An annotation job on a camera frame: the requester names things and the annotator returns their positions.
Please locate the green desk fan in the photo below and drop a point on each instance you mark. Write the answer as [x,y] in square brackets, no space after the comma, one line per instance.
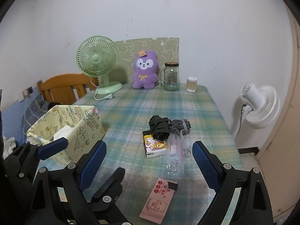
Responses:
[96,57]

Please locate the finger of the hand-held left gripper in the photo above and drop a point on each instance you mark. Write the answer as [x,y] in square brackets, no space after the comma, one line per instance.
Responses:
[110,187]
[52,148]

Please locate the cartoon-print tissue packet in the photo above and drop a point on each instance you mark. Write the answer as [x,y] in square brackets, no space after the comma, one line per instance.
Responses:
[155,146]

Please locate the wall outlet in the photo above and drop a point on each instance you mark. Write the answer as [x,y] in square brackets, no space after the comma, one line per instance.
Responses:
[27,91]

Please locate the green cartoon-print board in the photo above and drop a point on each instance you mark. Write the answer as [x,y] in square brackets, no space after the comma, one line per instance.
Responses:
[168,49]

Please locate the yellow cartoon-print storage box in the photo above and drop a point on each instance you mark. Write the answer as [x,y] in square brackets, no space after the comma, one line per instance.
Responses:
[86,131]

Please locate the white fan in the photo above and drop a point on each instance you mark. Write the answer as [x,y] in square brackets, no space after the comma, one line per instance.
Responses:
[255,98]

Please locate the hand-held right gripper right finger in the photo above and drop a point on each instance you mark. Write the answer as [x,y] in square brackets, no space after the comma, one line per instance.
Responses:
[206,166]

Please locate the blue plaid bedding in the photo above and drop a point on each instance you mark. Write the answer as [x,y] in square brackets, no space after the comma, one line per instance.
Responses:
[18,117]

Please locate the white cloth in box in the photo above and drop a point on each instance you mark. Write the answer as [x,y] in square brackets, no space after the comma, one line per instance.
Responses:
[63,132]

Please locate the beige door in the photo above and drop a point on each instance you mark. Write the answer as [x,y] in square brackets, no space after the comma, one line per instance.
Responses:
[288,121]

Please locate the purple plush toy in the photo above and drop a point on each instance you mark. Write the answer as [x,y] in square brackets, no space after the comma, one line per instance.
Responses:
[145,75]

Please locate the cotton swab container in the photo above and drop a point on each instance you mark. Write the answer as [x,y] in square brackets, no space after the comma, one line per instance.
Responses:
[192,85]

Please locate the pink baby-print packet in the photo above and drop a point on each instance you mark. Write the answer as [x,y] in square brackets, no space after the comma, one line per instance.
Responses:
[157,201]

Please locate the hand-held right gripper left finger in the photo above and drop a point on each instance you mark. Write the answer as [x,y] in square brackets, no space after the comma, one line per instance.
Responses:
[91,164]

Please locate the clear plastic packet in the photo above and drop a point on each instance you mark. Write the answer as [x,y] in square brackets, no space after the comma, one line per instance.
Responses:
[174,154]

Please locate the black plastic bag bundle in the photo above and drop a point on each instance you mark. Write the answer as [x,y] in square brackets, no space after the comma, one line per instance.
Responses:
[160,126]

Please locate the white crumpled cloth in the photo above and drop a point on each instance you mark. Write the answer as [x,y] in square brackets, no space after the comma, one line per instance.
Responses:
[9,146]

